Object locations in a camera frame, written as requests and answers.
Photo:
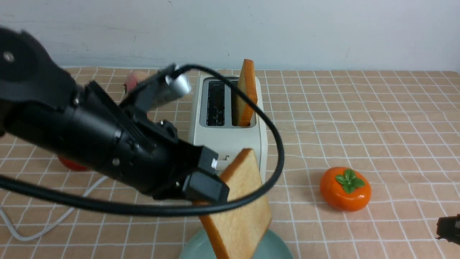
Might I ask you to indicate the pink peach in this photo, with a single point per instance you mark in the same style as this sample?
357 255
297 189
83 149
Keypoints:
133 79

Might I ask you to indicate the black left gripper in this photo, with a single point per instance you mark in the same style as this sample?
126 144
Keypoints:
169 168

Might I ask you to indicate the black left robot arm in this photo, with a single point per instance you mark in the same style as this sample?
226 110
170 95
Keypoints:
42 104

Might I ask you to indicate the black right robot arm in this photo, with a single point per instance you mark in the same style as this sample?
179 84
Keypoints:
448 228

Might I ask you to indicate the orange persimmon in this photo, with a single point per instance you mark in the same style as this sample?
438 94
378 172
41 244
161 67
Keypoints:
345 189

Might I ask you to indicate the light green plate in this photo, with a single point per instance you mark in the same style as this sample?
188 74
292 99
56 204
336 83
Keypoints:
271 247

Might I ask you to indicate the checkered orange tablecloth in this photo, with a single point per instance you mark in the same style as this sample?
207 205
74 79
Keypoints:
400 130

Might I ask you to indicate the toast slice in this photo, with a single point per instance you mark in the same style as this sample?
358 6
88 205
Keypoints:
236 234
242 112

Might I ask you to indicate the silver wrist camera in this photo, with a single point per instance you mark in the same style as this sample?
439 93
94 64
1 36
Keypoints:
157 90

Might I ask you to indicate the red apple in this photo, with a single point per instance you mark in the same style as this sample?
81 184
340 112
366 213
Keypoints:
69 164

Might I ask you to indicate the white two-slot toaster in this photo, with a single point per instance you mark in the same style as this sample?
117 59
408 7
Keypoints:
212 125

